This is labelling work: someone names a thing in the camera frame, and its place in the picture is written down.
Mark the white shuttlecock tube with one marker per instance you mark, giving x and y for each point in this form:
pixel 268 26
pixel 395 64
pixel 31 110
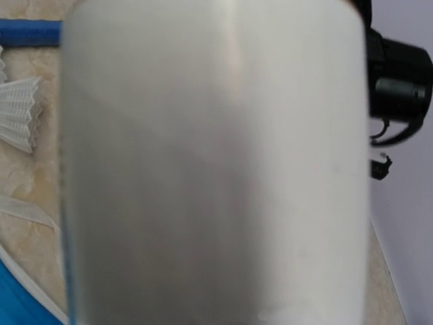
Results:
pixel 214 162

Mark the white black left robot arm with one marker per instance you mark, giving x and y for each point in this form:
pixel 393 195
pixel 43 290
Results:
pixel 400 88

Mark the blue racket cover bag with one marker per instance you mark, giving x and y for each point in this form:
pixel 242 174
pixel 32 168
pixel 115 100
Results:
pixel 23 301

